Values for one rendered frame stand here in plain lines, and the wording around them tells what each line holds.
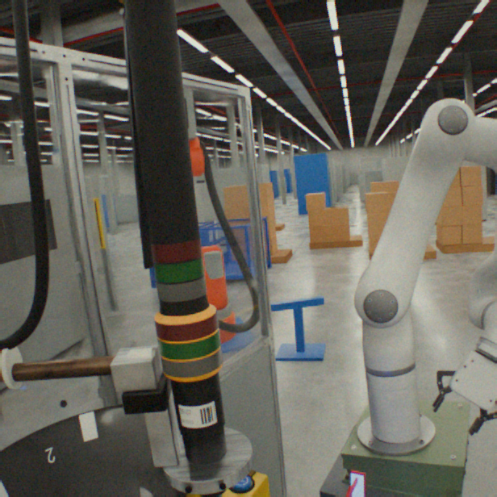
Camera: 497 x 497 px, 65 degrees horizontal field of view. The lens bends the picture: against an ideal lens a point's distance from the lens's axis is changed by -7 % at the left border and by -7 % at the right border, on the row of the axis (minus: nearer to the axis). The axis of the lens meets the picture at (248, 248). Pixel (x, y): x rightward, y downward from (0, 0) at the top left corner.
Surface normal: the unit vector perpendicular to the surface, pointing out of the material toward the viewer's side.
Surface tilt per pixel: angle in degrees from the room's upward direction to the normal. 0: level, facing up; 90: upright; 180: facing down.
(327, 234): 90
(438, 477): 90
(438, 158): 126
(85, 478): 43
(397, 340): 25
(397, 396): 88
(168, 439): 90
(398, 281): 66
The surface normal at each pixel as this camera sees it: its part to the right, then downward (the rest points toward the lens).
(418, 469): -0.49, 0.19
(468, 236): -0.25, 0.18
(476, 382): -0.37, -0.21
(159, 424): 0.05, 0.15
